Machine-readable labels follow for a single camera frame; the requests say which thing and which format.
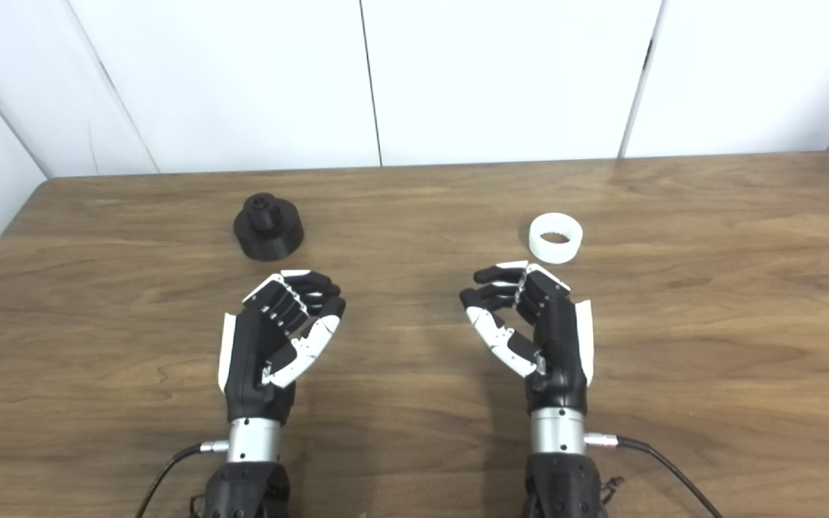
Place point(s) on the round black plastic part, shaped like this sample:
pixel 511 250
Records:
pixel 268 234

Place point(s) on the black and white left hand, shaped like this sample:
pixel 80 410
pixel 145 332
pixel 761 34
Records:
pixel 249 360

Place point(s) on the black and white right hand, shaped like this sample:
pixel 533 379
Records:
pixel 562 352

